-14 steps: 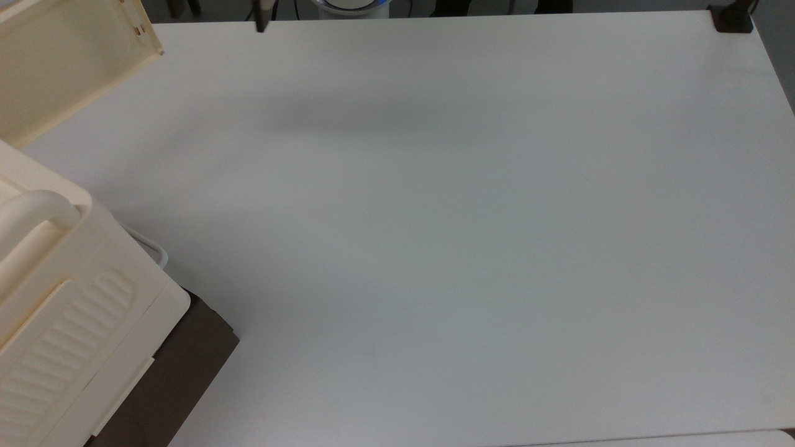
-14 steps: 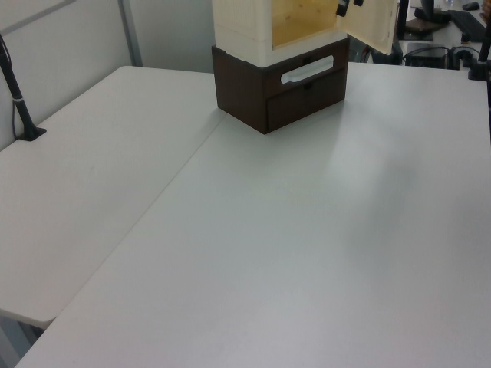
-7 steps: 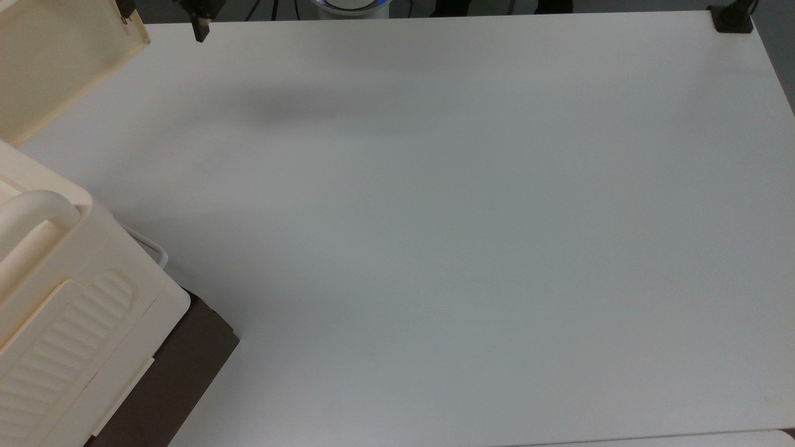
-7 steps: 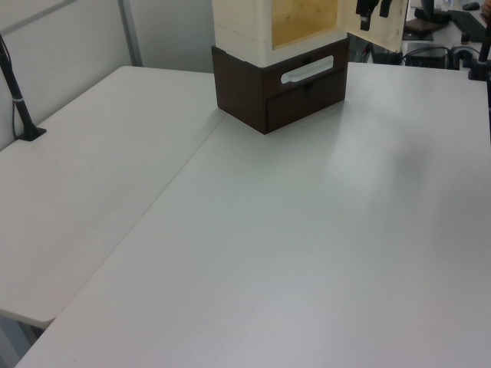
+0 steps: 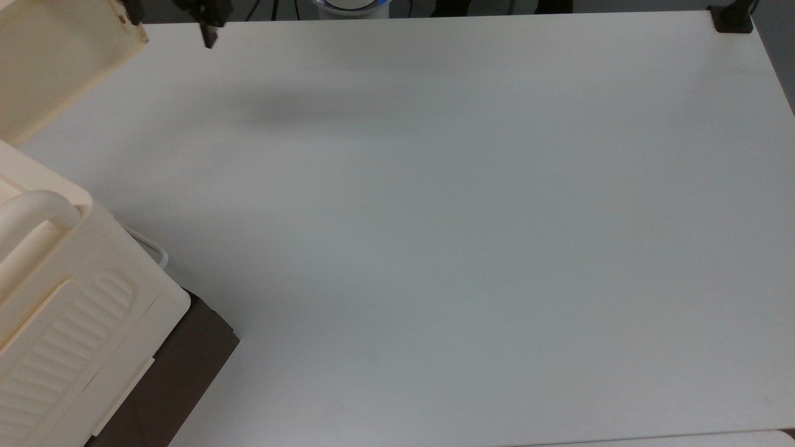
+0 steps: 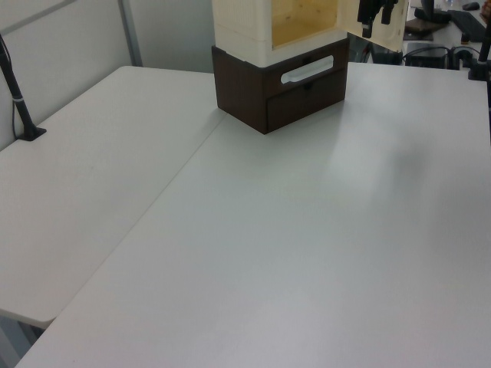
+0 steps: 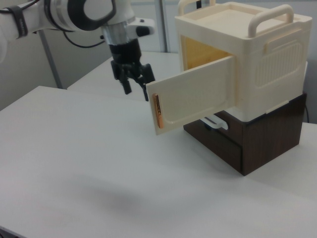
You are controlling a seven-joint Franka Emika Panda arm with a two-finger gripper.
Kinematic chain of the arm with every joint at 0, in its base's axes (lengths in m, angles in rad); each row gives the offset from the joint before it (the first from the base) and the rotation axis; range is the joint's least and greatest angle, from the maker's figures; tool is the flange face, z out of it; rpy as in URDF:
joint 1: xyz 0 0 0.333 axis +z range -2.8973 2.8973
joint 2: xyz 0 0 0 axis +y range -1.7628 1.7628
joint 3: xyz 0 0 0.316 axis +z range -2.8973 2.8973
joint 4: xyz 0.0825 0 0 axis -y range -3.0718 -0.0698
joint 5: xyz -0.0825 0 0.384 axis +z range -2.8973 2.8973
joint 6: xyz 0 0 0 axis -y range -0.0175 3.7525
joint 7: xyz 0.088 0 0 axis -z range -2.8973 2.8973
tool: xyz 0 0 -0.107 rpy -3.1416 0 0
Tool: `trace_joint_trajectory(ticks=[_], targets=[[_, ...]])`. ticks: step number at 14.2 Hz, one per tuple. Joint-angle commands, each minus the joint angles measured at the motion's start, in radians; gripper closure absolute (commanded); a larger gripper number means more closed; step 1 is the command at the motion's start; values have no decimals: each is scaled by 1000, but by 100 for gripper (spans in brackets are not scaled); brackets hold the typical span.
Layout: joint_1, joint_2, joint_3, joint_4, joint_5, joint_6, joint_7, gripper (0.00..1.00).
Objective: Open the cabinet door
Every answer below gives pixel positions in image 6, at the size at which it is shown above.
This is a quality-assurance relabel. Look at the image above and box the black device with green mark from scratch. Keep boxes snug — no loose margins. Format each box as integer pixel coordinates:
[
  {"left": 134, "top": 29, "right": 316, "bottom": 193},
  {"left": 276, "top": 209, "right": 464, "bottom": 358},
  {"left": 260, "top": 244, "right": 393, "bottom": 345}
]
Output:
[{"left": 371, "top": 44, "right": 404, "bottom": 64}]

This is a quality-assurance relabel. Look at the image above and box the brown wooden board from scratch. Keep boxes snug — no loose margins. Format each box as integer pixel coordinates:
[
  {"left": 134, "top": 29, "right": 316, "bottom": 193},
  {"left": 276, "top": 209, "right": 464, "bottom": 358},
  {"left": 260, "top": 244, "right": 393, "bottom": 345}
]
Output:
[{"left": 405, "top": 17, "right": 442, "bottom": 35}]

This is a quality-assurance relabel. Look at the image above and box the white drawer handle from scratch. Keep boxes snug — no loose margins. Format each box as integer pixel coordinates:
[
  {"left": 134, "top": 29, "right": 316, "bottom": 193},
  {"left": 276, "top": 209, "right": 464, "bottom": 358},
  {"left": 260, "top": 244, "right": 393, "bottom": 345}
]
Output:
[{"left": 280, "top": 54, "right": 335, "bottom": 84}]

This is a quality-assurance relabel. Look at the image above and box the black stand with table clamp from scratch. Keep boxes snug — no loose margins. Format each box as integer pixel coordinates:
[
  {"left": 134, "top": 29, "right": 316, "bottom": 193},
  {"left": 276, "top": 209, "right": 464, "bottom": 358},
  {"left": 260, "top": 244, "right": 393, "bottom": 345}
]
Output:
[{"left": 466, "top": 22, "right": 491, "bottom": 81}]

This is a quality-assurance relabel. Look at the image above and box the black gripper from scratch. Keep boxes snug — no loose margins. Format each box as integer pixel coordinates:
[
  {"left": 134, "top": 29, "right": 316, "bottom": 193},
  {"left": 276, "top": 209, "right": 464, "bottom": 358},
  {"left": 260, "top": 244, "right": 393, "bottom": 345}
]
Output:
[{"left": 357, "top": 0, "right": 398, "bottom": 38}]

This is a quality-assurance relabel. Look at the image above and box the black keyboard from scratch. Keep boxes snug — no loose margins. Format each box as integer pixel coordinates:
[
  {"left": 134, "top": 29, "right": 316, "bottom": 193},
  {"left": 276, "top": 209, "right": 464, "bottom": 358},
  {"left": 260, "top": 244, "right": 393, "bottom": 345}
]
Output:
[{"left": 447, "top": 9, "right": 486, "bottom": 41}]

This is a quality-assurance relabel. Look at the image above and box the black electronics box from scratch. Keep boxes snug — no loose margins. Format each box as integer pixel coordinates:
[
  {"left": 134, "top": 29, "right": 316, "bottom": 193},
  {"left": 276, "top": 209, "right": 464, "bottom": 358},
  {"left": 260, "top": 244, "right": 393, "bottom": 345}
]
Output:
[{"left": 402, "top": 45, "right": 450, "bottom": 70}]

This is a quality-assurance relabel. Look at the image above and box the black camera stand with base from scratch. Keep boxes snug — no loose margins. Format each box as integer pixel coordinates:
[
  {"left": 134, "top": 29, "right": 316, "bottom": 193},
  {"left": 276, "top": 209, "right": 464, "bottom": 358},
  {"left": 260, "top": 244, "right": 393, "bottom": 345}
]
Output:
[{"left": 0, "top": 33, "right": 48, "bottom": 142}]

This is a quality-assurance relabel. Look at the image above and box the dark brown drawer unit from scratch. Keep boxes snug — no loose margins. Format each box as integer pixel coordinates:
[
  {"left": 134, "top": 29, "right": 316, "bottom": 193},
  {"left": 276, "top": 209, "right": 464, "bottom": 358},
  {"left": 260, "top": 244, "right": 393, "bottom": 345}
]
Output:
[{"left": 212, "top": 37, "right": 349, "bottom": 136}]

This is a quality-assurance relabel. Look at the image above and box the black padded wrist rest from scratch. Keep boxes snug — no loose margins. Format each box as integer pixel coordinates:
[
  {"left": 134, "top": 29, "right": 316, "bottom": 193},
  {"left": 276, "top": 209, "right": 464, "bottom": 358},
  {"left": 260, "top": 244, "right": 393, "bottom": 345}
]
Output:
[{"left": 414, "top": 8, "right": 454, "bottom": 24}]

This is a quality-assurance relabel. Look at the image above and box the grey metal partition post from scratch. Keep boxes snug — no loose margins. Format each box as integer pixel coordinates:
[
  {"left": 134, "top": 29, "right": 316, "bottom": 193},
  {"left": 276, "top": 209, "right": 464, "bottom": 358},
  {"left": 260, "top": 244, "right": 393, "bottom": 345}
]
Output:
[{"left": 117, "top": 0, "right": 143, "bottom": 68}]

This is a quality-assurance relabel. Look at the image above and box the cream wooden cabinet body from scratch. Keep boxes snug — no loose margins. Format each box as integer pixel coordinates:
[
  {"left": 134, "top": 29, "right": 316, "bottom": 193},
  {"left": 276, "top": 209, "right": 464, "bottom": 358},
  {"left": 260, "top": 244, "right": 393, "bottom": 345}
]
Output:
[{"left": 212, "top": 0, "right": 349, "bottom": 71}]

